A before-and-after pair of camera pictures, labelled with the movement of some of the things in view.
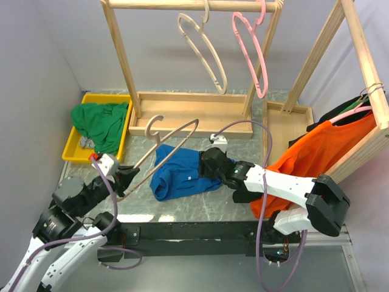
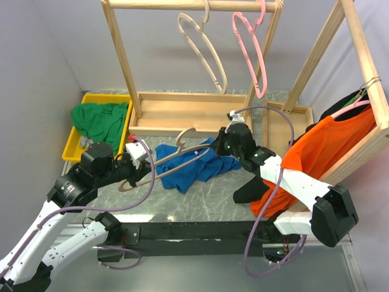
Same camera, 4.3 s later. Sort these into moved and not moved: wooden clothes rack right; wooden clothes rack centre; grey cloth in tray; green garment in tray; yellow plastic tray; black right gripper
Moved: black right gripper
Not moved: yellow plastic tray; wooden clothes rack right; grey cloth in tray; wooden clothes rack centre; green garment in tray
